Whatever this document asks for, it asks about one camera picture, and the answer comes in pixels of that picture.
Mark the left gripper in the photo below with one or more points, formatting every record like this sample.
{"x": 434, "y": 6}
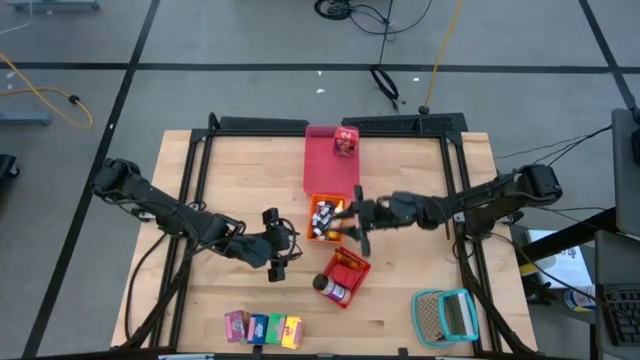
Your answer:
{"x": 262, "y": 247}

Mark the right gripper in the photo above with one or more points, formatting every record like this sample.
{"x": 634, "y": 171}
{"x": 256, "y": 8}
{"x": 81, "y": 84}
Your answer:
{"x": 395, "y": 212}

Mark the dark bottle with white cap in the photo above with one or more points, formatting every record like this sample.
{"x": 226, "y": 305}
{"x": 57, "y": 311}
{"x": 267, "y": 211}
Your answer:
{"x": 322, "y": 222}

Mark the red plastic basket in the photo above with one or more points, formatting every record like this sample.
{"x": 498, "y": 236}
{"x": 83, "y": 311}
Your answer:
{"x": 364, "y": 274}

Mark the purple label spice jar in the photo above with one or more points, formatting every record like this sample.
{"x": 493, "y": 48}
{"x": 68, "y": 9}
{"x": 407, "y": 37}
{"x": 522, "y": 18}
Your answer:
{"x": 332, "y": 290}

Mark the red mini cereal box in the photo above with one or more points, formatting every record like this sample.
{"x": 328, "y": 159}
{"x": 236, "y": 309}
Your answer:
{"x": 346, "y": 141}

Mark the blue mini cereal box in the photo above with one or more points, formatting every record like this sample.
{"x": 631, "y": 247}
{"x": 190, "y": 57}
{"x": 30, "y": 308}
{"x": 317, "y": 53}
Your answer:
{"x": 257, "y": 329}

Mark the green mini cereal box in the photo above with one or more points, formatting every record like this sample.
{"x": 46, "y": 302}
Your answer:
{"x": 275, "y": 328}

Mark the pink mini cereal box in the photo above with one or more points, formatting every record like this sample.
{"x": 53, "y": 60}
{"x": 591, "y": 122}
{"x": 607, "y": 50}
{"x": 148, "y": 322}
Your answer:
{"x": 236, "y": 326}

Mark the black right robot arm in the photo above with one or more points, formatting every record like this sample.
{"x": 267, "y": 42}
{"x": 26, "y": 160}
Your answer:
{"x": 480, "y": 202}

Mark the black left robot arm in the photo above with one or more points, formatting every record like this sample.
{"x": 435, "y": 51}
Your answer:
{"x": 175, "y": 220}

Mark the orange plastic basket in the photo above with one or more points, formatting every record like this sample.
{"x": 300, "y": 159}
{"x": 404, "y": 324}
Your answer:
{"x": 309, "y": 220}

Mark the pink plastic tray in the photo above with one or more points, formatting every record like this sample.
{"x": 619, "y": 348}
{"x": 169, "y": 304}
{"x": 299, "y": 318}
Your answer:
{"x": 320, "y": 170}

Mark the yellow mini cereal box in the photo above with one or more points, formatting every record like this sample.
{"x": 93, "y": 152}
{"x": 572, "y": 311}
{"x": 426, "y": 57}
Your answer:
{"x": 292, "y": 332}

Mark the perforated black panel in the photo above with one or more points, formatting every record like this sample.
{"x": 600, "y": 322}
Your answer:
{"x": 400, "y": 123}

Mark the teal box grater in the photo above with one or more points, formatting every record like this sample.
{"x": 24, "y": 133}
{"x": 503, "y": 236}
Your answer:
{"x": 425, "y": 317}

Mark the plain black panel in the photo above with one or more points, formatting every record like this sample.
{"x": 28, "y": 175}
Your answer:
{"x": 260, "y": 123}

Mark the black round knob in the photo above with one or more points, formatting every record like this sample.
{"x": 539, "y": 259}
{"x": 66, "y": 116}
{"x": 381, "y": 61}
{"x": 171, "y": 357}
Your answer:
{"x": 424, "y": 109}

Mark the black desk leg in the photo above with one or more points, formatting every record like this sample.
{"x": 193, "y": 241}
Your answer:
{"x": 565, "y": 237}

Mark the white paper sheet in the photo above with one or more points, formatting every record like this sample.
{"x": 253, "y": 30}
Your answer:
{"x": 565, "y": 265}

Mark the round printed can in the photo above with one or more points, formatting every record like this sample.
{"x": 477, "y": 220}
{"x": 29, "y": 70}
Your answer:
{"x": 580, "y": 300}

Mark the black caster base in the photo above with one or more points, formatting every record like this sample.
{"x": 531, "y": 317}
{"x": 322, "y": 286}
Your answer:
{"x": 6, "y": 167}

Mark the short grey stand foot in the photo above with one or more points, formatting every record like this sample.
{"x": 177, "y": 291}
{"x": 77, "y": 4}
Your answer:
{"x": 25, "y": 118}

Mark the grey laptop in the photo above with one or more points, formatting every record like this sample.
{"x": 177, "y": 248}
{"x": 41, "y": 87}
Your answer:
{"x": 627, "y": 175}

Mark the black keyboard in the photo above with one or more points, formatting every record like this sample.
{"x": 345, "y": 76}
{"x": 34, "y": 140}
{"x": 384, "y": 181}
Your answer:
{"x": 622, "y": 315}

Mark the long grey stand foot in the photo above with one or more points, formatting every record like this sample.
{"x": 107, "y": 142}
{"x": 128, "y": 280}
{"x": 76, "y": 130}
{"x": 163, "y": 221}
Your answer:
{"x": 50, "y": 5}

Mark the black metal table frame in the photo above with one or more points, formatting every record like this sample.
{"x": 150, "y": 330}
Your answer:
{"x": 250, "y": 133}

